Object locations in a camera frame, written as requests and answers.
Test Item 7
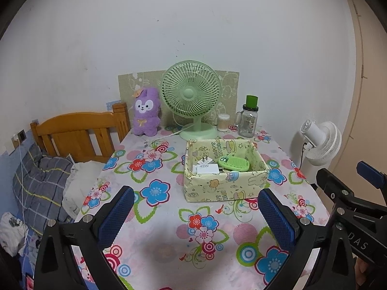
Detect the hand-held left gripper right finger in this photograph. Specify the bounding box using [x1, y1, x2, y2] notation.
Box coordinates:
[258, 189, 356, 290]

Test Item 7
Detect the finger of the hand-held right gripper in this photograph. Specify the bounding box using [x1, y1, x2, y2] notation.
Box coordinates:
[316, 167, 387, 227]
[357, 161, 387, 189]

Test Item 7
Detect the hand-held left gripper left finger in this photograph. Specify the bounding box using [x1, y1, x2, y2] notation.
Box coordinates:
[35, 185, 135, 290]

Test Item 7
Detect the green perforated case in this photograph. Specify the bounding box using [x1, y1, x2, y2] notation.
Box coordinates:
[218, 155, 250, 173]

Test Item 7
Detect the cartoon print storage box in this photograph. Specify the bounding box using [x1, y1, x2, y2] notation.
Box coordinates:
[183, 138, 270, 202]

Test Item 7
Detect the white charger adapter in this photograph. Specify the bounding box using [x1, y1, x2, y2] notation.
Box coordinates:
[193, 155, 220, 176]

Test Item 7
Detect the person's right hand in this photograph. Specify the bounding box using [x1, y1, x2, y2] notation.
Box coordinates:
[354, 257, 374, 278]

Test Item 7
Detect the white standing fan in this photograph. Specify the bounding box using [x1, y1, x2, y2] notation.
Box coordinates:
[298, 120, 342, 185]

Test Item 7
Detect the white crumpled cloth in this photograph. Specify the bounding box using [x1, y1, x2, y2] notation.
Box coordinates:
[62, 154, 105, 219]

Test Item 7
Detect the floral printed tablecloth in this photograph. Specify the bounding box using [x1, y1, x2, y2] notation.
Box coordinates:
[71, 125, 331, 290]

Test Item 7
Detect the beige door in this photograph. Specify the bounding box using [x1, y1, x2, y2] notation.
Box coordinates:
[328, 0, 387, 185]

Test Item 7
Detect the grey plaid pillow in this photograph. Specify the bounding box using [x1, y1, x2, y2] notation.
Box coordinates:
[12, 142, 74, 224]

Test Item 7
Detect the glass jar with green lid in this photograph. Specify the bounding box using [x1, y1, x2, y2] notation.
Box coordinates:
[234, 95, 259, 138]

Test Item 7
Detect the purple plush toy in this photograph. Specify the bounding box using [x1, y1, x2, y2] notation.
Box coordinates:
[131, 87, 162, 136]

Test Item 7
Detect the white printed cloth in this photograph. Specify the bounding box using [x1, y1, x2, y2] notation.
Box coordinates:
[0, 211, 29, 257]

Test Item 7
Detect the wooden bed headboard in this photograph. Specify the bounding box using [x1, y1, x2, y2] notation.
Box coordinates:
[30, 103, 131, 164]

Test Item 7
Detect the clear cotton swab container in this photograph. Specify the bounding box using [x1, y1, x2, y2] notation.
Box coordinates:
[218, 113, 231, 133]

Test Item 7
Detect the green cartoon print board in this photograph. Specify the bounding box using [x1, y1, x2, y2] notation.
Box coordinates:
[118, 70, 240, 127]

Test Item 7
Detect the green desk fan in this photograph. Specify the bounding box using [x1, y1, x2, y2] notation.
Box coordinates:
[161, 60, 221, 141]

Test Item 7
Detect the white fan power cable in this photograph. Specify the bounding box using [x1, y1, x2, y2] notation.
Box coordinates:
[142, 128, 194, 148]

